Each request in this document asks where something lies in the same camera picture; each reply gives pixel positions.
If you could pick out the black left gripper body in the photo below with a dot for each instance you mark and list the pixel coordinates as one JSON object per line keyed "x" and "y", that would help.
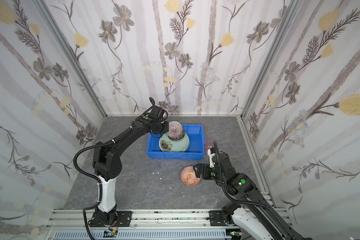
{"x": 162, "y": 126}

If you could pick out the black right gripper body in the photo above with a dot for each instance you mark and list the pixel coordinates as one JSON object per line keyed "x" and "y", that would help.
{"x": 204, "y": 170}

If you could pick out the red patterned bowl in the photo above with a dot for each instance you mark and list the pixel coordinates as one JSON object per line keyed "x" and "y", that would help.
{"x": 176, "y": 131}

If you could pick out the light green ceramic plate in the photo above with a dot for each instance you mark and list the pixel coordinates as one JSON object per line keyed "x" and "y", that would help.
{"x": 168, "y": 145}

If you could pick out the pink transparent plastic cup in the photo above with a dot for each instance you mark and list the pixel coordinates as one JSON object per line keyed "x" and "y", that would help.
{"x": 209, "y": 144}

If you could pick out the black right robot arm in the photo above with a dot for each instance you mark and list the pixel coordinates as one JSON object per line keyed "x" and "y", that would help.
{"x": 248, "y": 208}

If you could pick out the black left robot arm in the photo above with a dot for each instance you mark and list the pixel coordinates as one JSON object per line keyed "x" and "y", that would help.
{"x": 107, "y": 161}

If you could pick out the blue plastic bin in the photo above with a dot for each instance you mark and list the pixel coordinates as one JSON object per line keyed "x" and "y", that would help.
{"x": 195, "y": 151}

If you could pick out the aluminium corner frame post left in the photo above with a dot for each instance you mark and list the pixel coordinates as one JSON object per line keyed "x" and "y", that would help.
{"x": 68, "y": 52}

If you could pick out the aluminium corner frame post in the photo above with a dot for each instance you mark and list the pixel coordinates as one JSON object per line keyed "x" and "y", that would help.
{"x": 68, "y": 52}
{"x": 285, "y": 24}

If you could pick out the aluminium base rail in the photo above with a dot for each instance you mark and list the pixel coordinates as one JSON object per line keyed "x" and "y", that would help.
{"x": 144, "y": 219}

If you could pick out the aluminium corner frame post right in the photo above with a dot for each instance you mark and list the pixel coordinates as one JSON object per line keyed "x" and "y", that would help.
{"x": 285, "y": 24}

